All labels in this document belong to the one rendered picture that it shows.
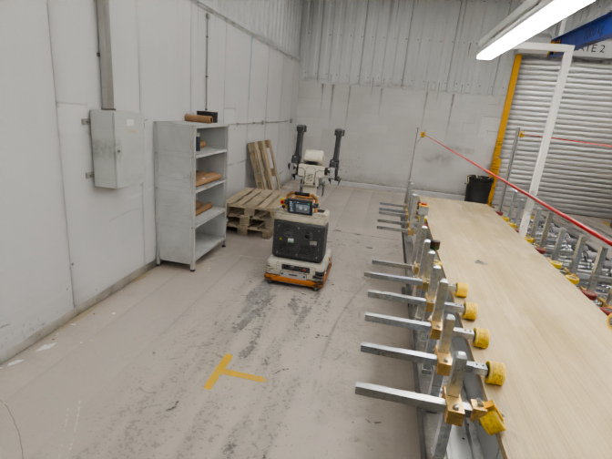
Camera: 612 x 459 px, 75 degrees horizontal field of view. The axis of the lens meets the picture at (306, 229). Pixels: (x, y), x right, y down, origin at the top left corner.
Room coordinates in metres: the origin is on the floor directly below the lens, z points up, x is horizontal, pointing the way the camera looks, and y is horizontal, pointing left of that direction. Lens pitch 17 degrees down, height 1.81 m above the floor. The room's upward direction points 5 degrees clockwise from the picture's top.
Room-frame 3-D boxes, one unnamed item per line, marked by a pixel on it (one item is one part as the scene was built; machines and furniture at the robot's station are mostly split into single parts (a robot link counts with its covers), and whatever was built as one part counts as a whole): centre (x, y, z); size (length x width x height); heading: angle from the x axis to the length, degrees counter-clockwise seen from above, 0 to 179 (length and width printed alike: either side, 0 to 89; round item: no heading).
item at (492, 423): (1.05, -0.63, 0.93); 0.09 x 0.08 x 0.09; 80
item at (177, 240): (4.50, 1.31, 0.78); 0.90 x 0.45 x 1.55; 170
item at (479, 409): (1.05, -0.62, 0.95); 0.10 x 0.04 x 0.10; 80
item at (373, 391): (1.09, -0.39, 0.95); 0.36 x 0.03 x 0.03; 80
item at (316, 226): (4.07, 0.05, 0.59); 0.55 x 0.34 x 0.83; 79
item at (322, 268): (4.16, 0.03, 0.16); 0.67 x 0.64 x 0.25; 169
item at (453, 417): (1.09, -0.52, 0.95); 0.14 x 0.06 x 0.05; 170
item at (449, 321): (1.36, -0.57, 0.88); 0.04 x 0.04 x 0.48; 80
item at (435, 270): (1.85, -0.65, 0.89); 0.04 x 0.04 x 0.48; 80
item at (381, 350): (1.33, -0.50, 0.95); 0.50 x 0.04 x 0.04; 80
